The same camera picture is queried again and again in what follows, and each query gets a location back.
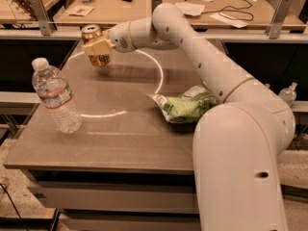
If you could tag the left metal bracket post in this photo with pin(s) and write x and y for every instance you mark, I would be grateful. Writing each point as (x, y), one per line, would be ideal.
(45, 25)

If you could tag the small paper card left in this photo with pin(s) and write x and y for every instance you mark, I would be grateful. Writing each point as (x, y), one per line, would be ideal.
(80, 10)

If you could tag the orange soda can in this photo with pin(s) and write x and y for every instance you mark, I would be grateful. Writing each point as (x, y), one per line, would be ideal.
(90, 33)

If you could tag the clear plastic water bottle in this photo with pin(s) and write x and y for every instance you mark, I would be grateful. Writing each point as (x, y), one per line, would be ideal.
(56, 95)

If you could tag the right metal bracket post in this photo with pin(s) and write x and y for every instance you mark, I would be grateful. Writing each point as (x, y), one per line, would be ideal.
(281, 11)

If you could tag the white paper sheet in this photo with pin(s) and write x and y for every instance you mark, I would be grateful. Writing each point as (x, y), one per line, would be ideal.
(229, 20)
(190, 9)

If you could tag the centre metal bracket post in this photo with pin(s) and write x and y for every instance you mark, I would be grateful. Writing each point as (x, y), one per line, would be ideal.
(155, 4)

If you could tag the white paper sheet right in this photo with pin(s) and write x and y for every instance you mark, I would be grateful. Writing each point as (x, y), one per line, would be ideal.
(229, 20)

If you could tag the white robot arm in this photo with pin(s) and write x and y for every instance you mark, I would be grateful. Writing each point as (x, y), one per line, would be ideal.
(236, 144)

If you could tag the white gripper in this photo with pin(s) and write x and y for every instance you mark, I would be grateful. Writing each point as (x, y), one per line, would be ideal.
(120, 39)

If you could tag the right sanitizer pump bottle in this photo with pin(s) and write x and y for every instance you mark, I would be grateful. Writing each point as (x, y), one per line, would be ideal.
(289, 94)

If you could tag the white paper sheet centre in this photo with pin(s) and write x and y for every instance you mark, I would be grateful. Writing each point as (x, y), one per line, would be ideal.
(190, 9)

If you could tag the metal bracket post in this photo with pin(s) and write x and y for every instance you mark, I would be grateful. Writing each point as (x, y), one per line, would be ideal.
(281, 11)
(155, 4)
(45, 25)

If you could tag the green chip bag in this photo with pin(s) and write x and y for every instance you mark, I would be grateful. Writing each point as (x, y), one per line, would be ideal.
(188, 107)

